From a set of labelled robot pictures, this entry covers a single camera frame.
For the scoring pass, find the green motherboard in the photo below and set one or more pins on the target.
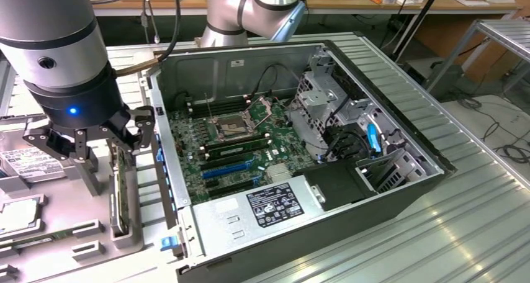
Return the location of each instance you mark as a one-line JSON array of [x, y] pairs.
[[286, 137]]

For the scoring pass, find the metal disk bay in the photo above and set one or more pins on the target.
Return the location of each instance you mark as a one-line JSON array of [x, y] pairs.
[[321, 95], [407, 168]]

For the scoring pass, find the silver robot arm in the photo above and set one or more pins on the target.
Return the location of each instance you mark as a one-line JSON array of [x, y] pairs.
[[54, 31]]

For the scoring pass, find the RAM stick with label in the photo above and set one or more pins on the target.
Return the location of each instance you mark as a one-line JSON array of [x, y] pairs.
[[235, 151]]

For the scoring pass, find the silver hard disk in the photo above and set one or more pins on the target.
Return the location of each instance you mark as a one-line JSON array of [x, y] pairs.
[[28, 171]]

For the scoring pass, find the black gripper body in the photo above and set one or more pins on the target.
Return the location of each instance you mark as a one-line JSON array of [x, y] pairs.
[[83, 106]]

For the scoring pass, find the blue expansion slot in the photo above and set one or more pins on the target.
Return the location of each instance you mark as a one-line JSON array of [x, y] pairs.
[[227, 169]]

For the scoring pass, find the metal socket cover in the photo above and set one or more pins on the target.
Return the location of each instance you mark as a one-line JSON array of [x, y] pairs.
[[265, 98]]

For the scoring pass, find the green RAM stick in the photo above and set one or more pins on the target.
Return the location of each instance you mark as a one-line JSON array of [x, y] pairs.
[[32, 241]]

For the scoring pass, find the metal frame table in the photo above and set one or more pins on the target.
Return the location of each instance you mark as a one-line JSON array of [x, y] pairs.
[[508, 34]]

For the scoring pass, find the silver power supply unit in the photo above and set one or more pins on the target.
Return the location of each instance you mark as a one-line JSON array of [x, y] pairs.
[[223, 221]]

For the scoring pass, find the silver CPU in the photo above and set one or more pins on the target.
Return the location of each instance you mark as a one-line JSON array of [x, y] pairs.
[[16, 214]]

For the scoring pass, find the blue case latch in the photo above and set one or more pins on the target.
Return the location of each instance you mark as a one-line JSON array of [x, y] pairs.
[[167, 243]]

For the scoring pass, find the short black expansion slot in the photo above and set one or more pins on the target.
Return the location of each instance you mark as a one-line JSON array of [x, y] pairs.
[[213, 182]]

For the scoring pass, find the grey parts rack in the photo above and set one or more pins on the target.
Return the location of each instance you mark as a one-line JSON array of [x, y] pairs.
[[62, 208]]

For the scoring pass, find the wooden desk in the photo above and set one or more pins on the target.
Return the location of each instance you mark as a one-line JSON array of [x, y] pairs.
[[343, 2]]

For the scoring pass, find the RAM memory stick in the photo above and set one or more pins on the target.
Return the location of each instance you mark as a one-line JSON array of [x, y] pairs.
[[120, 186]]

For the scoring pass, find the long black expansion slot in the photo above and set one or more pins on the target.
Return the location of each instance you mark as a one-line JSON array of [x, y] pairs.
[[223, 162], [229, 192]]

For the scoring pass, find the black pole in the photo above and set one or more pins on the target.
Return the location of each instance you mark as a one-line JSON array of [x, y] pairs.
[[418, 19]]

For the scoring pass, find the open black PC case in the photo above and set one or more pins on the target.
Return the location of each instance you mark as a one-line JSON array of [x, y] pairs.
[[373, 227]]

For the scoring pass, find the CPU socket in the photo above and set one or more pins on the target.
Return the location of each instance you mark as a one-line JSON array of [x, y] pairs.
[[230, 128]]

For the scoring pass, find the black plastic air duct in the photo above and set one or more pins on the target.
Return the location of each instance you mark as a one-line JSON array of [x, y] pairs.
[[331, 183]]

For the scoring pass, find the brown cabinet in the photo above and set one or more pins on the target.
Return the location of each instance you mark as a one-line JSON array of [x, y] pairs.
[[449, 38]]

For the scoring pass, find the silver chipset heatsink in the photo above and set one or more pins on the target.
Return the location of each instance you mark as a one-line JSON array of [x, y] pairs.
[[278, 172]]

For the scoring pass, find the black RAM slot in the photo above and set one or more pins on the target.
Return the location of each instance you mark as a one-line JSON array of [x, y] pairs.
[[219, 109], [235, 146], [234, 143], [219, 105], [219, 101], [219, 98], [234, 140]]

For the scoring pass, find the black floor case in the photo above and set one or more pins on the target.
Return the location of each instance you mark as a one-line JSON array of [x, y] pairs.
[[445, 75]]

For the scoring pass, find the thin locking lever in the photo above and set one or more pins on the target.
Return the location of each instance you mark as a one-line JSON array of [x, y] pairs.
[[210, 107]]

